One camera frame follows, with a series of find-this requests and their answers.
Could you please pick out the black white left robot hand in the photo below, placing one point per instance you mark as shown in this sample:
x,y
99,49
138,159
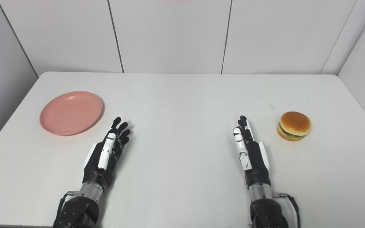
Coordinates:
x,y
100,161

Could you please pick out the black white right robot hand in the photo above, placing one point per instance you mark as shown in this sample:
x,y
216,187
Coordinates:
x,y
257,161

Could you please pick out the toy hamburger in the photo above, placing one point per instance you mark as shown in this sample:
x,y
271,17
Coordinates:
x,y
294,125

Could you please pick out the pink round plate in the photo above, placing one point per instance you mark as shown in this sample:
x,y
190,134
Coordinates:
x,y
71,113

